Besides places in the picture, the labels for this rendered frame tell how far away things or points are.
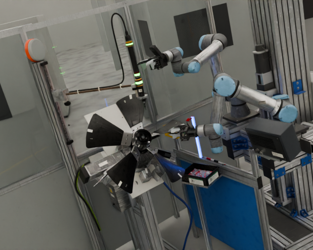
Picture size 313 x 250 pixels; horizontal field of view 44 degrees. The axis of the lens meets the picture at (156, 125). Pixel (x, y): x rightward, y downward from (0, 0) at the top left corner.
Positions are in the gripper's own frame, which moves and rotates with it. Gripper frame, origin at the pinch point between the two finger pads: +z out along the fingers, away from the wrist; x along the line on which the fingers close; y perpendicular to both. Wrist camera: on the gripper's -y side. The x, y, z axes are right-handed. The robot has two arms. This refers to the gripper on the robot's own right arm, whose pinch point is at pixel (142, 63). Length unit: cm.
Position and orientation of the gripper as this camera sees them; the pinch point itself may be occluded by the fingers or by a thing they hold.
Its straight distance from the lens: 251.0
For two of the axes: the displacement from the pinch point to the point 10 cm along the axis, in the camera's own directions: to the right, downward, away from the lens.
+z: -7.1, 3.8, -6.0
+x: -6.7, -0.9, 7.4
